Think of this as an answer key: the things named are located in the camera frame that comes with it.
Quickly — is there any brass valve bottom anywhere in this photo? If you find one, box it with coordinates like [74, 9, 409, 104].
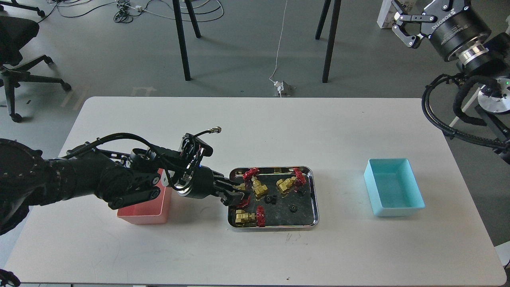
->
[234, 205, 266, 227]

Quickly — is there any brass valve top left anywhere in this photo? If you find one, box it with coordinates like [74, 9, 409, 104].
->
[243, 167, 269, 200]

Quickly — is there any black cable bundle floor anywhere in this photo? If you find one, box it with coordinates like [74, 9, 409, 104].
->
[46, 0, 225, 24]

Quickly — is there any pink plastic box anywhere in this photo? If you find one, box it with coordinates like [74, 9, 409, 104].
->
[116, 179, 172, 225]

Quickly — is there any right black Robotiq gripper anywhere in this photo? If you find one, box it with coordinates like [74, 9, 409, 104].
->
[390, 0, 492, 62]

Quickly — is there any black table leg right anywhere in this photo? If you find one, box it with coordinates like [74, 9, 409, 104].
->
[315, 0, 342, 83]

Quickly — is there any steel metal tray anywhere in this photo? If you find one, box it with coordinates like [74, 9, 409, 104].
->
[227, 166, 319, 230]

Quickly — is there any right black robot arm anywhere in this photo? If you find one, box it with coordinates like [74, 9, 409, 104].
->
[391, 0, 510, 162]

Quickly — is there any brass valve red handle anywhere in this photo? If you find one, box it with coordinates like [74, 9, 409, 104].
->
[233, 183, 250, 208]

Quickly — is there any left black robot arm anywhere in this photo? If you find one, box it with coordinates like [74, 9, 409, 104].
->
[0, 133, 249, 234]

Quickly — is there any white power adapter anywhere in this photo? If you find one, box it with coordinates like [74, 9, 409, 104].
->
[273, 81, 293, 97]

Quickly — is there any white cable on floor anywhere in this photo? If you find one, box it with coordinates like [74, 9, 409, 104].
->
[269, 0, 289, 84]

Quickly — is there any black office chair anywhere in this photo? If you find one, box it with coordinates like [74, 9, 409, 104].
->
[0, 15, 72, 122]

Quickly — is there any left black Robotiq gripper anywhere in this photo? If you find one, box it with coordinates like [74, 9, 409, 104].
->
[177, 167, 245, 206]

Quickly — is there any white cardboard box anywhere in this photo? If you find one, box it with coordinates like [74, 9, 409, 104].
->
[377, 0, 418, 29]

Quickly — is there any brass valve top right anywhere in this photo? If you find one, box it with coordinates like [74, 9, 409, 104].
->
[276, 167, 307, 197]

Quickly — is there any light blue plastic box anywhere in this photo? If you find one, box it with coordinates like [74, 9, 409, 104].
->
[364, 158, 426, 217]

